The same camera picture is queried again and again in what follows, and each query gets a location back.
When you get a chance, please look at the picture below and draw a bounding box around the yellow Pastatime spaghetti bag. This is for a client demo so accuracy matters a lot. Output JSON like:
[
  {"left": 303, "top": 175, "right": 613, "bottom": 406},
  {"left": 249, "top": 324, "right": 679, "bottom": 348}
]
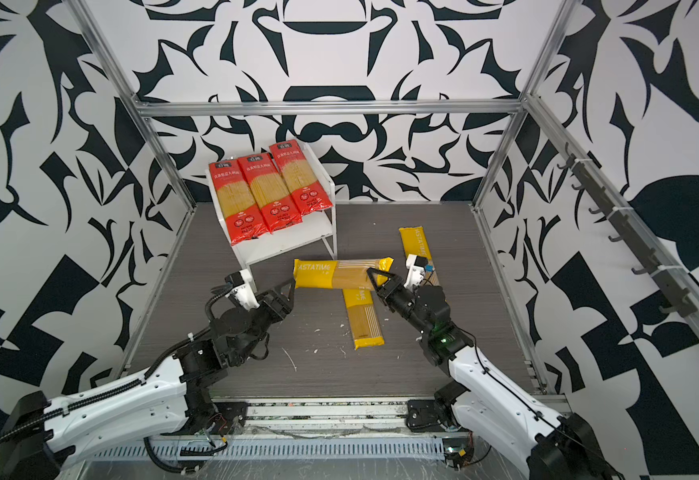
[{"left": 343, "top": 289, "right": 385, "bottom": 350}]

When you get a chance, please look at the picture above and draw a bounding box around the red spaghetti bag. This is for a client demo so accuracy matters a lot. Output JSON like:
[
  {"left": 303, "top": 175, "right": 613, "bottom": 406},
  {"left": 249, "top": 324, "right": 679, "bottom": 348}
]
[
  {"left": 270, "top": 140, "right": 333, "bottom": 216},
  {"left": 209, "top": 160, "right": 269, "bottom": 246},
  {"left": 237, "top": 153, "right": 303, "bottom": 233}
]

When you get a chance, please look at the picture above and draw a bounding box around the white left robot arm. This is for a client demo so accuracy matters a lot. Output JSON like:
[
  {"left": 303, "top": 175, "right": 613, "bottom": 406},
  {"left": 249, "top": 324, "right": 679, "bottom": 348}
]
[{"left": 0, "top": 273, "right": 296, "bottom": 479}]

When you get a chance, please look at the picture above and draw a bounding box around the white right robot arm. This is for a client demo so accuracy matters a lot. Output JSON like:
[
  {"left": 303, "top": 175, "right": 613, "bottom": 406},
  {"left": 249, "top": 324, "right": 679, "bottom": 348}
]
[{"left": 367, "top": 268, "right": 622, "bottom": 479}]

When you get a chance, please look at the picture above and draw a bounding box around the white two-tier shelf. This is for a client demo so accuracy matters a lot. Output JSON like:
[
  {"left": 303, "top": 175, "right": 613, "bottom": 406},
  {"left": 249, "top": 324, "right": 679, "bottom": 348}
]
[{"left": 206, "top": 139, "right": 338, "bottom": 269}]

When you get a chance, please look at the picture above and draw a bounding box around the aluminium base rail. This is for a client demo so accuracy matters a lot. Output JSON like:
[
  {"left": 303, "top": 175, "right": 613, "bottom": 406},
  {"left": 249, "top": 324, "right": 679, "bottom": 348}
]
[{"left": 211, "top": 396, "right": 469, "bottom": 438}]

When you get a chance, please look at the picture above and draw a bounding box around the white slotted cable duct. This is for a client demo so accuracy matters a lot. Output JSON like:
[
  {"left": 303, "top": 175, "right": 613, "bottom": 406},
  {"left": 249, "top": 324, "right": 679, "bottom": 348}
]
[{"left": 82, "top": 436, "right": 447, "bottom": 463}]

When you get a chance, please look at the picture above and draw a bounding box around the aluminium cage frame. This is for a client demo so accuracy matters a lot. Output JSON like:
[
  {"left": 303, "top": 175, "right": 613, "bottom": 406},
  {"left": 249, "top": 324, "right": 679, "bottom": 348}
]
[{"left": 64, "top": 0, "right": 699, "bottom": 397}]

